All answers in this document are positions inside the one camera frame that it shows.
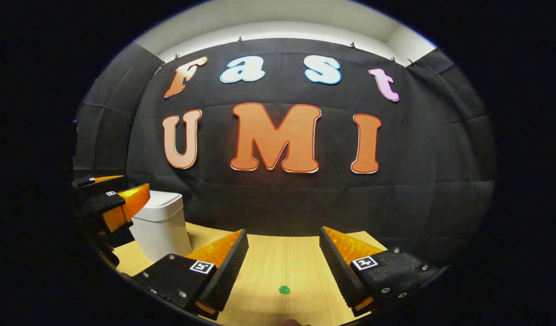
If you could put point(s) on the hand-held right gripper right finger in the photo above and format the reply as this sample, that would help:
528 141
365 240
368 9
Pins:
339 271

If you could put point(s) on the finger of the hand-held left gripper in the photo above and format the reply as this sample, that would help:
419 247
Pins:
101 184
94 206

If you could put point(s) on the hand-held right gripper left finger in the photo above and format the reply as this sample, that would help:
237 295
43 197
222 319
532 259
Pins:
228 271

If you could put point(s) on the white desktop garbage bin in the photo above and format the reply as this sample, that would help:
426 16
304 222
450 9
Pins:
162 235

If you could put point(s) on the green paper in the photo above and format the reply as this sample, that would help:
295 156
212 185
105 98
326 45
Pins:
284 290

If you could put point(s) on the wooden desktop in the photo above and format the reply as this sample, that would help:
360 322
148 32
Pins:
278 262

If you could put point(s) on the black backdrop cloth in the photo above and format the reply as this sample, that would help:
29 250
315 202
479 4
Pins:
305 199

